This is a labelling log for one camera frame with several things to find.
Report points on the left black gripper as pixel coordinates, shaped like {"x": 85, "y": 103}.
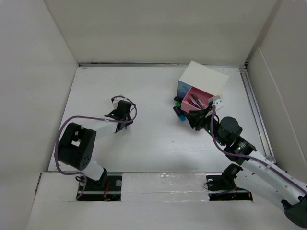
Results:
{"x": 128, "y": 123}

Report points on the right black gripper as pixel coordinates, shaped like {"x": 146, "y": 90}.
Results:
{"x": 196, "y": 118}

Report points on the blue cap black marker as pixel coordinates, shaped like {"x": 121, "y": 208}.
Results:
{"x": 179, "y": 113}

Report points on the black refill pen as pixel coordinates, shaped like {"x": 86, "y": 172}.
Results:
{"x": 198, "y": 101}

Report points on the pink drawer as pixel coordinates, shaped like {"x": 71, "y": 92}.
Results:
{"x": 203, "y": 96}

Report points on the red clear pen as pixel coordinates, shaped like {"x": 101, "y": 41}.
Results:
{"x": 191, "y": 102}

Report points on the pink cap black marker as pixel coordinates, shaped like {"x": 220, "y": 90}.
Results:
{"x": 178, "y": 99}

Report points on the light blue drawer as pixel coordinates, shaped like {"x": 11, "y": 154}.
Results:
{"x": 183, "y": 87}

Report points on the white drawer organizer cabinet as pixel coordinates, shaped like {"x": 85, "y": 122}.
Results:
{"x": 204, "y": 78}

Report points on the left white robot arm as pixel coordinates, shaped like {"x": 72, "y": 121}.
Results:
{"x": 77, "y": 137}

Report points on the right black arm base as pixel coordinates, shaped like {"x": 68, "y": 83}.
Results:
{"x": 221, "y": 186}

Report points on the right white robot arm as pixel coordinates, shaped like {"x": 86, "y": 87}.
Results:
{"x": 249, "y": 169}

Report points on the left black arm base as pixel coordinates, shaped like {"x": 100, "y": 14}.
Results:
{"x": 106, "y": 189}

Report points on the lower left purple drawer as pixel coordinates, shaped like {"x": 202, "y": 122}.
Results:
{"x": 181, "y": 94}

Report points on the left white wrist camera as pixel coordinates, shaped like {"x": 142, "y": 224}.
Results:
{"x": 116, "y": 99}

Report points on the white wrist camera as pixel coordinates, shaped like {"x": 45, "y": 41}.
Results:
{"x": 216, "y": 102}
{"x": 116, "y": 99}

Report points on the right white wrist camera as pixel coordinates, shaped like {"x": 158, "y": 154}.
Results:
{"x": 216, "y": 102}

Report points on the metal rail right edge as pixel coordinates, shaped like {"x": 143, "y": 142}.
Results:
{"x": 266, "y": 145}

